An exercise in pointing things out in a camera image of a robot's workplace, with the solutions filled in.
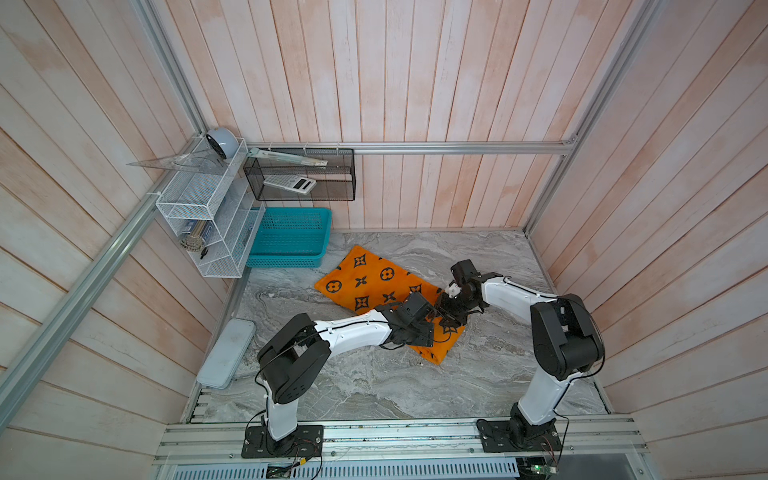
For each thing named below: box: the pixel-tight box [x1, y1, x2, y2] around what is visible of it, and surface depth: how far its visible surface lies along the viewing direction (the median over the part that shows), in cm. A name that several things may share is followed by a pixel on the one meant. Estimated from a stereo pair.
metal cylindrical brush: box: [179, 220, 207, 251], surface depth 78 cm
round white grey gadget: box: [206, 127, 239, 159], surface depth 85 cm
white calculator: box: [263, 174, 317, 195], surface depth 100 cm
